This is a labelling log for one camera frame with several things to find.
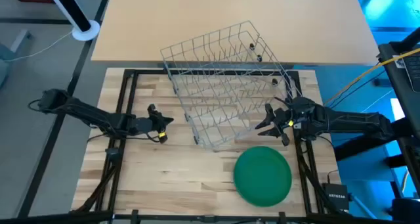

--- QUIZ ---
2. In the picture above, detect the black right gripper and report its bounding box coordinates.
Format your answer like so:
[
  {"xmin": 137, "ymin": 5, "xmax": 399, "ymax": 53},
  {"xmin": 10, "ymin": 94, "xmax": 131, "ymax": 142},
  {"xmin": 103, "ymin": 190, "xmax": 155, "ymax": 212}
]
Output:
[{"xmin": 255, "ymin": 97, "xmax": 318, "ymax": 147}]

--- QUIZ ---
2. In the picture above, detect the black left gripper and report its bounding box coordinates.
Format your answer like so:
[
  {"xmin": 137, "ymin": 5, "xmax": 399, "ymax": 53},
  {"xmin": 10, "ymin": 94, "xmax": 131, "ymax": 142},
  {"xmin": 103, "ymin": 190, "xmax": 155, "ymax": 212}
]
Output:
[{"xmin": 129, "ymin": 103, "xmax": 175, "ymax": 145}]

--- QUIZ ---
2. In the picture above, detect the green round plate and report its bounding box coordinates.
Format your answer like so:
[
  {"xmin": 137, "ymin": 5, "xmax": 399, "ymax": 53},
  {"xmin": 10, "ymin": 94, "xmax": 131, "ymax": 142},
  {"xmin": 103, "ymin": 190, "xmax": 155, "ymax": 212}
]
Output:
[{"xmin": 232, "ymin": 146, "xmax": 293, "ymax": 208}]

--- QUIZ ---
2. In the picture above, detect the grey wire dish rack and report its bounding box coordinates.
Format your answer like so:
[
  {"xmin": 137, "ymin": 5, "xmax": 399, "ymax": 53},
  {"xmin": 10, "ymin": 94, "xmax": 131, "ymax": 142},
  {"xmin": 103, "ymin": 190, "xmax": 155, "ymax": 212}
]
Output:
[{"xmin": 159, "ymin": 20, "xmax": 303, "ymax": 151}]

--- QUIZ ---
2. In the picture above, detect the tan wooden desk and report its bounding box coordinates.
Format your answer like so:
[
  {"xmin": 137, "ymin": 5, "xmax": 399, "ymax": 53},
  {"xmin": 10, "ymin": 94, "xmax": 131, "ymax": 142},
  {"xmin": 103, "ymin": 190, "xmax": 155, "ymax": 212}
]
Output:
[{"xmin": 91, "ymin": 0, "xmax": 380, "ymax": 66}]

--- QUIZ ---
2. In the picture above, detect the black white pole stand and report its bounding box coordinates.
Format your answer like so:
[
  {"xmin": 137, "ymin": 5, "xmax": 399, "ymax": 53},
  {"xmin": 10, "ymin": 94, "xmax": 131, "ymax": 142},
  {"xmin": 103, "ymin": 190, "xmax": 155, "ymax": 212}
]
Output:
[{"xmin": 43, "ymin": 0, "xmax": 101, "ymax": 42}]

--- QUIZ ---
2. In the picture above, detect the black equipment stand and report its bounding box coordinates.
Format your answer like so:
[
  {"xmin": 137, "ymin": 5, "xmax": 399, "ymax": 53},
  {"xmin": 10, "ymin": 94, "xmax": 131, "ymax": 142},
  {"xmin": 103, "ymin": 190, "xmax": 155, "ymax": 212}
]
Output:
[{"xmin": 333, "ymin": 26, "xmax": 420, "ymax": 224}]

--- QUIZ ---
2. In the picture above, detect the black laptop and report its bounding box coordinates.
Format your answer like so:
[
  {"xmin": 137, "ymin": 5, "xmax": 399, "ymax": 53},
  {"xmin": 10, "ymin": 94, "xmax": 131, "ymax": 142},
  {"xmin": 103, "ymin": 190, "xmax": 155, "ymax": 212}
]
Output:
[{"xmin": 402, "ymin": 48, "xmax": 420, "ymax": 93}]

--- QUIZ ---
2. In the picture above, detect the grey chair base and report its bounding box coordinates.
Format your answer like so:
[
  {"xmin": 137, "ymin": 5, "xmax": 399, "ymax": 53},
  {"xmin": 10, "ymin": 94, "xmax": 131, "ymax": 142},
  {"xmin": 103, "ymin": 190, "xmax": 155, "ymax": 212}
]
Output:
[{"xmin": 0, "ymin": 29, "xmax": 33, "ymax": 89}]

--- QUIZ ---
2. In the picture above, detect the black Netgear network switch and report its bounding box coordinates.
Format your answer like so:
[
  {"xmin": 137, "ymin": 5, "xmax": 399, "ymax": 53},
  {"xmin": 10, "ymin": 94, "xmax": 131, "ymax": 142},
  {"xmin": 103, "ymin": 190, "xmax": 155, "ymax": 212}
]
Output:
[{"xmin": 322, "ymin": 183, "xmax": 350, "ymax": 213}]

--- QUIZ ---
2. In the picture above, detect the black aluminium table frame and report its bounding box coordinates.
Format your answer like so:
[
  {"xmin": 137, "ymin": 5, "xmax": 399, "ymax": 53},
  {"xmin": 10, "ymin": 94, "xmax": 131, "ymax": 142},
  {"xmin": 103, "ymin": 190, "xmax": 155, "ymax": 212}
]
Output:
[{"xmin": 0, "ymin": 68, "xmax": 394, "ymax": 224}]

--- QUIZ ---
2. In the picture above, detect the white floor cable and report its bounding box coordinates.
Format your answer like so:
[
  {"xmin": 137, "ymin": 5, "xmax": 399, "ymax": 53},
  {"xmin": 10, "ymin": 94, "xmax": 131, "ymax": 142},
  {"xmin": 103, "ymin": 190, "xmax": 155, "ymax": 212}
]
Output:
[{"xmin": 5, "ymin": 31, "xmax": 75, "ymax": 62}]

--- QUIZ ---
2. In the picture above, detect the yellow cable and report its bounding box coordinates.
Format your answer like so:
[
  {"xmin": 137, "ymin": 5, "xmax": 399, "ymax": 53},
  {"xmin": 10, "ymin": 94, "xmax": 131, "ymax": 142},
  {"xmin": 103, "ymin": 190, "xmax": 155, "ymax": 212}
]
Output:
[{"xmin": 324, "ymin": 48, "xmax": 420, "ymax": 106}]

